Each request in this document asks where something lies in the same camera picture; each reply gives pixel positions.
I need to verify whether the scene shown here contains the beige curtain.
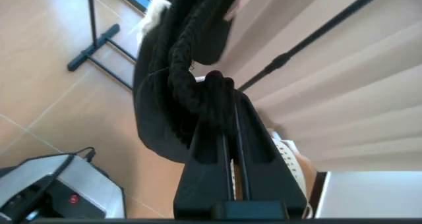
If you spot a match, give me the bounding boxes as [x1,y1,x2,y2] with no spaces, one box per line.
[191,0,422,172]

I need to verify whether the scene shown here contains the black clothes rack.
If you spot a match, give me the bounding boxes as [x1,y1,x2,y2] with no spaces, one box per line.
[67,0,393,92]

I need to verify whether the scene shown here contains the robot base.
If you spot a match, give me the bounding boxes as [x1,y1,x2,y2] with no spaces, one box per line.
[0,147,127,221]

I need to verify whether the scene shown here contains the black shorts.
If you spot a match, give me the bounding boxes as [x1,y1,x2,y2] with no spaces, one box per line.
[133,0,245,164]

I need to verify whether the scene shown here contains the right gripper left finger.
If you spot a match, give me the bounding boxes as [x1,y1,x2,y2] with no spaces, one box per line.
[173,119,232,217]

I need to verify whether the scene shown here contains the white laundry basket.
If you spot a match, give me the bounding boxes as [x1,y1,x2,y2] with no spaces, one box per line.
[230,128,314,218]

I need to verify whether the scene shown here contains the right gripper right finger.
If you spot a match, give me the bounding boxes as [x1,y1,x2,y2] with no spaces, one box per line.
[234,90,307,217]

